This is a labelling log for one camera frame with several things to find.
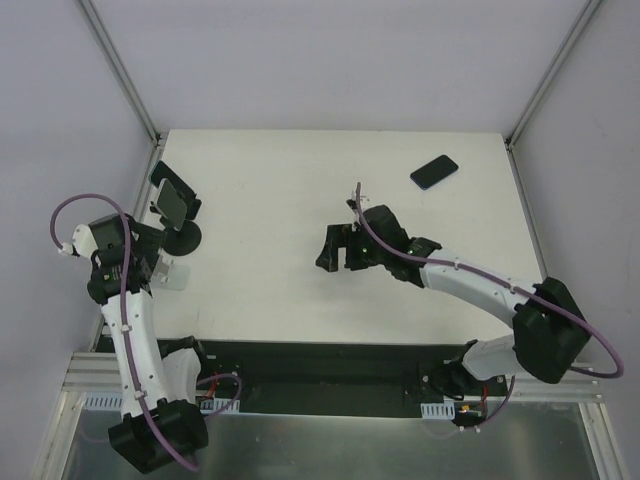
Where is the silver metal phone stand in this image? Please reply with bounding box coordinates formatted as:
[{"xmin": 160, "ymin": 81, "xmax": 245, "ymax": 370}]
[{"xmin": 150, "ymin": 255, "xmax": 191, "ymax": 291}]

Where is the black round-base phone holder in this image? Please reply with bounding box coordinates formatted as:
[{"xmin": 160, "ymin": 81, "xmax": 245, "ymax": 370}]
[{"xmin": 160, "ymin": 215, "xmax": 202, "ymax": 257}]

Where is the blue phone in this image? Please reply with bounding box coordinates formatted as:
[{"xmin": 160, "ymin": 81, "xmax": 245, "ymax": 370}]
[{"xmin": 410, "ymin": 155, "xmax": 459, "ymax": 190}]

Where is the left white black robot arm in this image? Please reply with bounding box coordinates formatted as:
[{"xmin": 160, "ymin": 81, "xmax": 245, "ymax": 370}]
[{"xmin": 73, "ymin": 214, "xmax": 212, "ymax": 474}]

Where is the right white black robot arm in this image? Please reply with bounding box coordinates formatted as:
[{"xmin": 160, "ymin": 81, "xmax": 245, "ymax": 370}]
[{"xmin": 315, "ymin": 205, "xmax": 591, "ymax": 395}]

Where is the black stand far left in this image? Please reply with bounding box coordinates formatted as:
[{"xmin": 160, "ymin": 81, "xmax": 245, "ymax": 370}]
[{"xmin": 185, "ymin": 198, "xmax": 202, "ymax": 221}]

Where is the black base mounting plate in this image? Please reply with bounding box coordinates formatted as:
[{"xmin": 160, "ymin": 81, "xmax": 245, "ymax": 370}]
[{"xmin": 97, "ymin": 337, "xmax": 534, "ymax": 419}]

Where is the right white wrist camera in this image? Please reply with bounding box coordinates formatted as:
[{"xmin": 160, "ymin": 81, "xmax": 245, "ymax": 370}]
[{"xmin": 346, "ymin": 192, "xmax": 371, "ymax": 226}]

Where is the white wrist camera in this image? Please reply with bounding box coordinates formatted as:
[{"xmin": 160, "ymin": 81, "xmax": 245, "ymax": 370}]
[
  {"xmin": 346, "ymin": 192, "xmax": 371, "ymax": 226},
  {"xmin": 58, "ymin": 224, "xmax": 98, "ymax": 259}
]

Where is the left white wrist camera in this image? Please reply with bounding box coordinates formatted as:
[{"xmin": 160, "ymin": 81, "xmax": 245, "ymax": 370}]
[{"xmin": 58, "ymin": 224, "xmax": 98, "ymax": 259}]

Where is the left white cable duct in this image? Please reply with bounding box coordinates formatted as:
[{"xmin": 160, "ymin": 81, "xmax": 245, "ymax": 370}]
[{"xmin": 83, "ymin": 392, "xmax": 240, "ymax": 416}]

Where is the white cable duct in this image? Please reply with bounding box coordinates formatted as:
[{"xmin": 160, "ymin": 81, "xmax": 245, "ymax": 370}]
[
  {"xmin": 420, "ymin": 401, "xmax": 456, "ymax": 421},
  {"xmin": 83, "ymin": 392, "xmax": 240, "ymax": 416}
]

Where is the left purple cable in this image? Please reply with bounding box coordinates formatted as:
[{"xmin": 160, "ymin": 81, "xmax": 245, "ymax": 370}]
[{"xmin": 50, "ymin": 193, "xmax": 244, "ymax": 472}]

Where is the right white cable duct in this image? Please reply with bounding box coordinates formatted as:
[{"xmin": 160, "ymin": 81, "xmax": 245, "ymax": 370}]
[{"xmin": 420, "ymin": 401, "xmax": 456, "ymax": 421}]

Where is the left aluminium frame post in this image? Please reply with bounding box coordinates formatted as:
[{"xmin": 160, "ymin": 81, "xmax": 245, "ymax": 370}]
[{"xmin": 75, "ymin": 0, "xmax": 161, "ymax": 144}]

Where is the aluminium frame post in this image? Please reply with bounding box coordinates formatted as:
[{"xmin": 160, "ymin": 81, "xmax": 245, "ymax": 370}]
[
  {"xmin": 75, "ymin": 0, "xmax": 161, "ymax": 144},
  {"xmin": 505, "ymin": 0, "xmax": 606, "ymax": 151}
]

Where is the right aluminium frame post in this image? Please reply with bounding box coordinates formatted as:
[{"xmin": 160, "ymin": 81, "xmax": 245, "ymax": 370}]
[{"xmin": 505, "ymin": 0, "xmax": 606, "ymax": 151}]

